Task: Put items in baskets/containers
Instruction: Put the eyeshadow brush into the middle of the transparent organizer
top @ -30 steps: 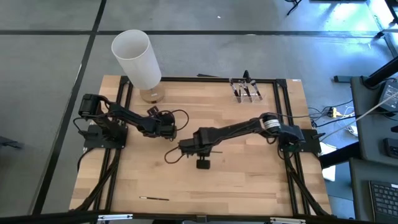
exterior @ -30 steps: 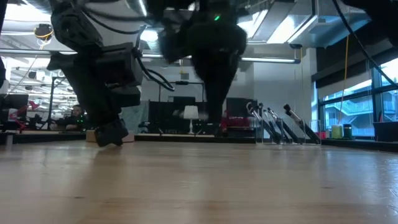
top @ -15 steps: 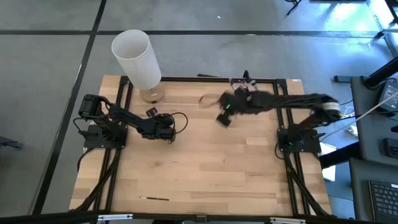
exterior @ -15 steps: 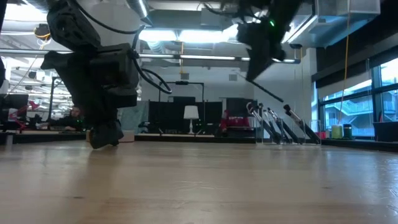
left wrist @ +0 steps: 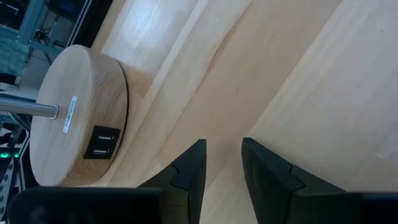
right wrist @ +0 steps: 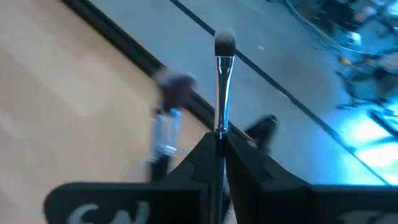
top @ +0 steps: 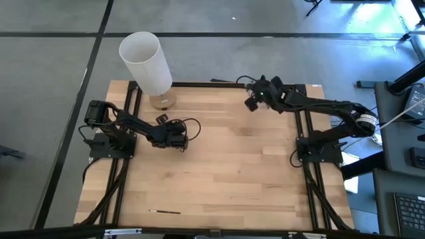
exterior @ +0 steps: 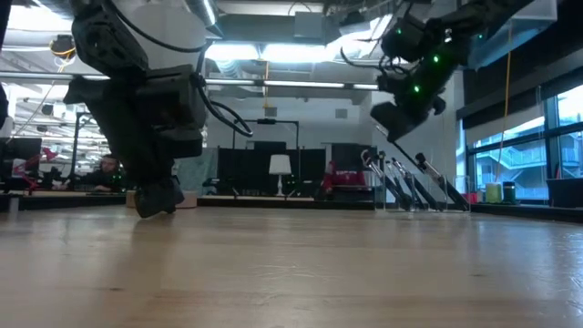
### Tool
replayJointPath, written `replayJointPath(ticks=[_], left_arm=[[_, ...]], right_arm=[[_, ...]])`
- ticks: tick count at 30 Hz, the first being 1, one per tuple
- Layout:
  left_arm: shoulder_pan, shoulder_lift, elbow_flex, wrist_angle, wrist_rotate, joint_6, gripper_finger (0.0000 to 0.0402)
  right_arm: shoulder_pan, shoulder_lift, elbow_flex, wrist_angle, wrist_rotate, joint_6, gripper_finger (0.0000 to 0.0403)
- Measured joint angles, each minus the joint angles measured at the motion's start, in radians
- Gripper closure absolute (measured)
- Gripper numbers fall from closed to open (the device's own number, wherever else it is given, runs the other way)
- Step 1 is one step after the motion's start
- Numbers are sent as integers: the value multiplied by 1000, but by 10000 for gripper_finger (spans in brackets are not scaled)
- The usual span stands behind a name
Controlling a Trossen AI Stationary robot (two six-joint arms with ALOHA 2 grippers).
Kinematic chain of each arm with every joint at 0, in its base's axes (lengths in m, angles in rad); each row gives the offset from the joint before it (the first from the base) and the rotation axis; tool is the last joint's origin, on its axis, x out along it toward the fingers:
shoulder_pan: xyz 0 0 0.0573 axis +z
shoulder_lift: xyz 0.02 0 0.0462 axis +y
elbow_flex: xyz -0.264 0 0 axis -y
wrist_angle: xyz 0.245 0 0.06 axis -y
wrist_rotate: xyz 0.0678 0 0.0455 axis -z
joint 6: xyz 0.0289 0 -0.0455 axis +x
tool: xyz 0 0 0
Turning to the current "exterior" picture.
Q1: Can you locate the long tube ceiling light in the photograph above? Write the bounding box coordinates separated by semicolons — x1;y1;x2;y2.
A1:
203;77;382;95

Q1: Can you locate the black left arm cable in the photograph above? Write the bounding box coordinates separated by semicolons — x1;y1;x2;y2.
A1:
102;0;255;138

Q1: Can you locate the green cup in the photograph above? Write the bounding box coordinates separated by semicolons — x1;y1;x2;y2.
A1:
484;181;504;205

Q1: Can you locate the fluffy white-tip makeup brush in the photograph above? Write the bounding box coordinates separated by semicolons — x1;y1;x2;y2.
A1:
360;149;411;211

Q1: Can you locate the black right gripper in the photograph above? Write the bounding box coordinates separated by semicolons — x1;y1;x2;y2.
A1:
370;46;460;144

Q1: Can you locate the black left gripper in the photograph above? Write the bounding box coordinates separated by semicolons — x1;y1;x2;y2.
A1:
62;65;210;220

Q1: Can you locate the silver ceiling duct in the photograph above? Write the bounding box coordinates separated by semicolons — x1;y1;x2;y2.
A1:
184;0;224;37

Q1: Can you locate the black gantry frame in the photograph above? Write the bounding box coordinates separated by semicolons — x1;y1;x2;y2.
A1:
231;118;301;198

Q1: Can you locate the grey ceiling box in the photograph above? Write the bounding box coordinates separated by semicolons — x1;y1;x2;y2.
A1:
293;11;327;40

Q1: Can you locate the white cylindrical cup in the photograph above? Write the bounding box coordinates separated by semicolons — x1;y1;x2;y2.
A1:
111;0;209;210

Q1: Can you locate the flat-head black makeup brush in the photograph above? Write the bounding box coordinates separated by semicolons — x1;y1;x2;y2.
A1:
385;157;432;211

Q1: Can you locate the red articulated desk lamp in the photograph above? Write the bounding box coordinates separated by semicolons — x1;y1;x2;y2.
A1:
12;147;59;192

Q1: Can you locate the black metal stand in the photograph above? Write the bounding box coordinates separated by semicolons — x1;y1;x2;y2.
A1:
67;111;110;191

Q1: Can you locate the yellow hanging cord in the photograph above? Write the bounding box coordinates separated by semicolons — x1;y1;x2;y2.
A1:
261;58;271;110

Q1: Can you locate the clear acrylic organizer container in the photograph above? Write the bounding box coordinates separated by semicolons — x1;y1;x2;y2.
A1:
373;174;471;214

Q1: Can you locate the window with dark frame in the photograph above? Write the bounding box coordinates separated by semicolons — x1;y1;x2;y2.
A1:
462;81;583;202

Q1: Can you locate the black partition panel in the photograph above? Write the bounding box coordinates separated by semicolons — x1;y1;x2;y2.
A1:
217;146;327;199

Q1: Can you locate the tiny-head thin makeup brush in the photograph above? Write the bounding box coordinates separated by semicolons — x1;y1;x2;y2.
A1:
390;138;427;177

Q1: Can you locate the small white table lamp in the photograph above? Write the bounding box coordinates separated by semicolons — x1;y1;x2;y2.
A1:
267;153;293;198

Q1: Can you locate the black computer monitor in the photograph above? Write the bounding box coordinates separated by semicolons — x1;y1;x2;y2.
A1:
0;136;44;183

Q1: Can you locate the person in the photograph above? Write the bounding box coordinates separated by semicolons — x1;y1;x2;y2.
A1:
321;158;365;190
67;153;127;192

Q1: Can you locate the grey-green cloth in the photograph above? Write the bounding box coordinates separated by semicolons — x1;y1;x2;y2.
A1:
175;146;220;195

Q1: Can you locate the small grey peg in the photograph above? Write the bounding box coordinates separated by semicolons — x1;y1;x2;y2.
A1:
6;194;21;220

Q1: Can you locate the black bin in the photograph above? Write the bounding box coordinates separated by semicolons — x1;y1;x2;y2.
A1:
545;177;583;210

